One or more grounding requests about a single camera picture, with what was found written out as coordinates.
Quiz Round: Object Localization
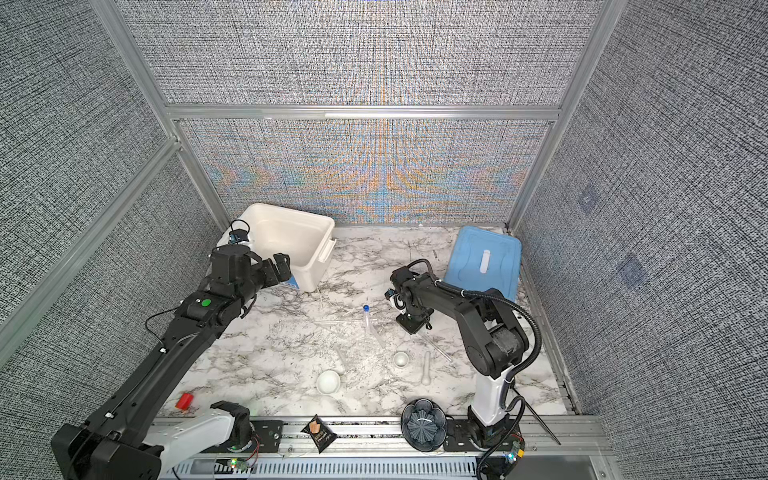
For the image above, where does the blue-capped test tube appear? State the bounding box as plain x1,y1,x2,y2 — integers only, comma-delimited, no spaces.
363,305,374,336
419,335,454,364

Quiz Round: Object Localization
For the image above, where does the white plastic storage bin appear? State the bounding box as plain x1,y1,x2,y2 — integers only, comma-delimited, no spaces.
234,203,336,292

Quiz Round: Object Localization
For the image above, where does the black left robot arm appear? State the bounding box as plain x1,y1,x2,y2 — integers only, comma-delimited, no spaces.
51,244,292,479

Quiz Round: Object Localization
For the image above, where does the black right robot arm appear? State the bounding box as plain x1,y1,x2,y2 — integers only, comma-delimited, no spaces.
385,259,543,449

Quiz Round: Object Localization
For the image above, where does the small white mortar bowl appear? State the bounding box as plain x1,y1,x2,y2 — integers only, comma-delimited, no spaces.
392,351,410,368

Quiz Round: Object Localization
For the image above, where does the blue plastic bin lid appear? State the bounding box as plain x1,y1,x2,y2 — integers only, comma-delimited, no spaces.
443,226,522,301

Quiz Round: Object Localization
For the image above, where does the white round dish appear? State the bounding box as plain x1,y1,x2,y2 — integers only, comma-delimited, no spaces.
316,370,341,395

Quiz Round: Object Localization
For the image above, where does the black snack packet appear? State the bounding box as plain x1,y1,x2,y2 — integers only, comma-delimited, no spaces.
301,415,338,453

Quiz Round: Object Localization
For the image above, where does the small red cap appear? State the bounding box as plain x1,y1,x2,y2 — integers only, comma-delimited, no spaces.
175,392,194,411

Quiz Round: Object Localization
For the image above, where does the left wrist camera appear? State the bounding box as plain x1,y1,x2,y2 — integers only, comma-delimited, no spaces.
228,228,250,245

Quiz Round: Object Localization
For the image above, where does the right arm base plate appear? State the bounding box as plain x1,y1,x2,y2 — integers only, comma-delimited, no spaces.
443,417,481,453

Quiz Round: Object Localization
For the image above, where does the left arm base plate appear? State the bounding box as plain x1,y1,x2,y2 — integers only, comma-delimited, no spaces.
226,420,285,454

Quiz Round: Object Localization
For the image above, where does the aluminium front rail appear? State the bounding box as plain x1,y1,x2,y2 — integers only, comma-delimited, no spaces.
156,415,623,479

